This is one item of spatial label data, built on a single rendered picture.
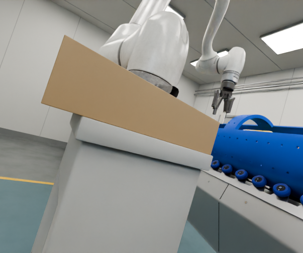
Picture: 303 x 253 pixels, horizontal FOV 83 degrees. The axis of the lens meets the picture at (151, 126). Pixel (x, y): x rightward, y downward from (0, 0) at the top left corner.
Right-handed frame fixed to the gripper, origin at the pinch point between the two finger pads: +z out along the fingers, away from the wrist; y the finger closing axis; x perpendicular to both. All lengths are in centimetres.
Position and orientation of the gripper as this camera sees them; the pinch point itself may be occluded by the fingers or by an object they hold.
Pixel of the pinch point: (218, 117)
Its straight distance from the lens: 104.3
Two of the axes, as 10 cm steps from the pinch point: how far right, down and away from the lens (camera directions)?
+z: -3.0, 9.5, -0.5
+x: -3.2, -0.5, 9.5
